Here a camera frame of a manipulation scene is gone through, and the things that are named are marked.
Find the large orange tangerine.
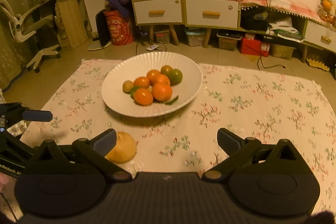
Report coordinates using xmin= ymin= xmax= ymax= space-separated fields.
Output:
xmin=152 ymin=83 xmax=173 ymax=102

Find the small green lime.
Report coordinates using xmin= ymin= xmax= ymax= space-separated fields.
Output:
xmin=130 ymin=86 xmax=141 ymax=99

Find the green leaf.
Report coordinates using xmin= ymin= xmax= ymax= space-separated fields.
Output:
xmin=164 ymin=96 xmax=179 ymax=105

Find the white ribbed plate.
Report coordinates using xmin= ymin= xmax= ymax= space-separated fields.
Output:
xmin=101 ymin=52 xmax=202 ymax=118

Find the olive green tomato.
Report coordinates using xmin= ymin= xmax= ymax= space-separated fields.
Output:
xmin=161 ymin=65 xmax=173 ymax=76

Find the long low tv cabinet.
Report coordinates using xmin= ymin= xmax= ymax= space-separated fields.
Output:
xmin=238 ymin=4 xmax=335 ymax=63

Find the red box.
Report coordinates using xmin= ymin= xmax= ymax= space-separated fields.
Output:
xmin=239 ymin=38 xmax=270 ymax=57

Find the small orange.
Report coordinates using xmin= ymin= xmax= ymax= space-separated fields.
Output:
xmin=134 ymin=88 xmax=154 ymax=106
xmin=146 ymin=69 xmax=161 ymax=84
xmin=133 ymin=76 xmax=150 ymax=89

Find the white office chair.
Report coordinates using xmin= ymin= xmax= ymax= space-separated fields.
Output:
xmin=1 ymin=0 xmax=61 ymax=73

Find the pink cloth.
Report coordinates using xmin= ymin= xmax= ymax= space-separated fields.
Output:
xmin=230 ymin=0 xmax=322 ymax=23

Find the left hand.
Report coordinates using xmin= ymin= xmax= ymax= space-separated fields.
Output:
xmin=0 ymin=172 xmax=10 ymax=192

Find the round tan melon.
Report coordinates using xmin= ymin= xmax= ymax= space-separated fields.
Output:
xmin=105 ymin=131 xmax=137 ymax=164

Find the floral tablecloth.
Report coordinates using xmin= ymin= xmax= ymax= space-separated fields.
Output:
xmin=22 ymin=60 xmax=335 ymax=211

